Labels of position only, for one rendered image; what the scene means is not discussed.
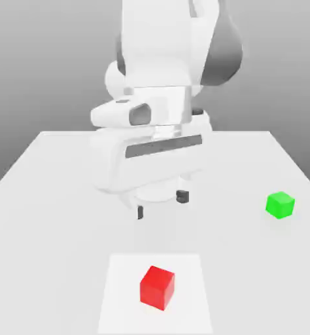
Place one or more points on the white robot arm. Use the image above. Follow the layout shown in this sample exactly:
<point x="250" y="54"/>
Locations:
<point x="157" y="52"/>

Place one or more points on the small green cube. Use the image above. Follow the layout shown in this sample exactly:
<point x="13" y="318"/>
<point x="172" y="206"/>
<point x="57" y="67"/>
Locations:
<point x="279" y="205"/>

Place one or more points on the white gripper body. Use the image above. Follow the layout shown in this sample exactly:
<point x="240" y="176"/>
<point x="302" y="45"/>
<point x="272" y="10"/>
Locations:
<point x="155" y="167"/>

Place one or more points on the small red cube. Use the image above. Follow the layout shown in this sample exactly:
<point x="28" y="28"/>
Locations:
<point x="157" y="288"/>

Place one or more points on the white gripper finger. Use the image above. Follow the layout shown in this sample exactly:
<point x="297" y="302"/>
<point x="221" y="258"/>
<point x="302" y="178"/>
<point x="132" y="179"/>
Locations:
<point x="182" y="196"/>
<point x="140" y="212"/>

